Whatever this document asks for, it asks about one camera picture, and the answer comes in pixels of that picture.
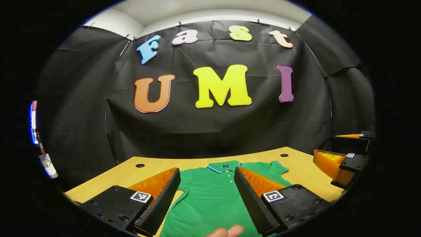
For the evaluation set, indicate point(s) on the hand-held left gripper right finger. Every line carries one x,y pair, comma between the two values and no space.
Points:
250,200

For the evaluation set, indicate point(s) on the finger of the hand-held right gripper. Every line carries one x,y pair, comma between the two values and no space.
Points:
348,144
357,163

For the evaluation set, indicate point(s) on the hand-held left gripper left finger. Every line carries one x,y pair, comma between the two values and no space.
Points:
161,204

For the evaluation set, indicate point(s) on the green T-shirt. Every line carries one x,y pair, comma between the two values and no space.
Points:
210,197

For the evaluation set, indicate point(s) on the black backdrop cloth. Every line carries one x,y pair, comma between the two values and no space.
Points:
230,131

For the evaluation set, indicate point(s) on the white plastic object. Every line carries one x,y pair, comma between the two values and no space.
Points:
48,166

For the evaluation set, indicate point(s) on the bright screen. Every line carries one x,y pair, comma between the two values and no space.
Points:
33,121

